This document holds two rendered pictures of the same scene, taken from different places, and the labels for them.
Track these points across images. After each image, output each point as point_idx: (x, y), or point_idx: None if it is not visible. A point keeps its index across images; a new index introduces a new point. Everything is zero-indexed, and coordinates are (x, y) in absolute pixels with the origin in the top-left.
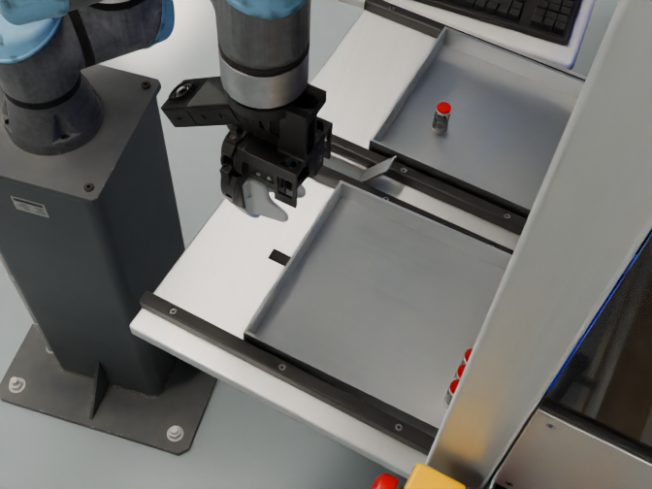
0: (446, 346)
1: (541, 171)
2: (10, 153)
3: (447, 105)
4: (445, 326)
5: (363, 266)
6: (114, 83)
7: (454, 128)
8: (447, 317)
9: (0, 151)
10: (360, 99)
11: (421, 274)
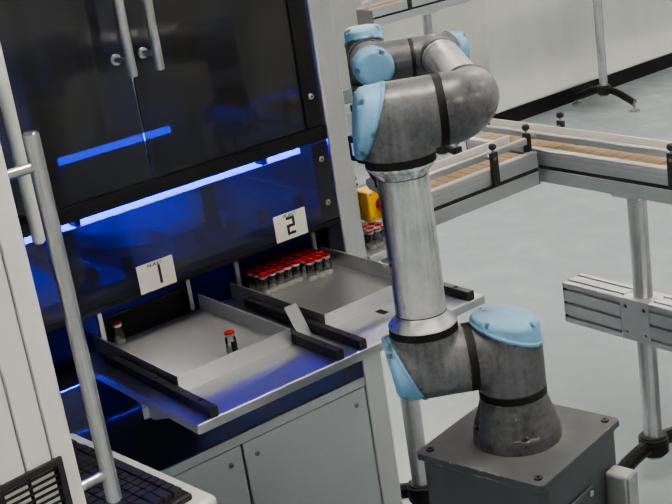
0: (315, 285)
1: (190, 334)
2: (559, 417)
3: (225, 332)
4: (309, 290)
5: (335, 307)
6: (457, 452)
7: (223, 352)
8: (305, 292)
9: (568, 419)
10: (272, 368)
11: (305, 304)
